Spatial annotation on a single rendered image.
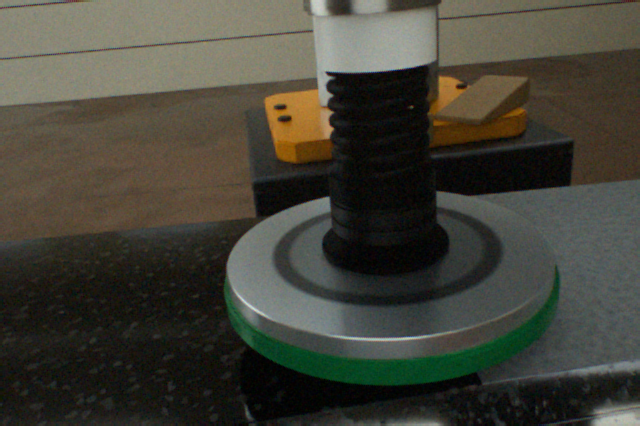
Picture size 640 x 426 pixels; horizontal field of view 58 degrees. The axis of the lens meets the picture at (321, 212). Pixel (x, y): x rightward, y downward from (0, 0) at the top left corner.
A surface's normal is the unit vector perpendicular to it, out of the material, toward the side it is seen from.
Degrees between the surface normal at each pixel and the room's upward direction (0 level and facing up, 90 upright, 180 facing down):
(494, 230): 0
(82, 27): 90
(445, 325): 0
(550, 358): 0
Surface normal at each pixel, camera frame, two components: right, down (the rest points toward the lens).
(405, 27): 0.40, 0.32
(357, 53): -0.36, 0.39
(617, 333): -0.08, -0.92
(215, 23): 0.03, 0.38
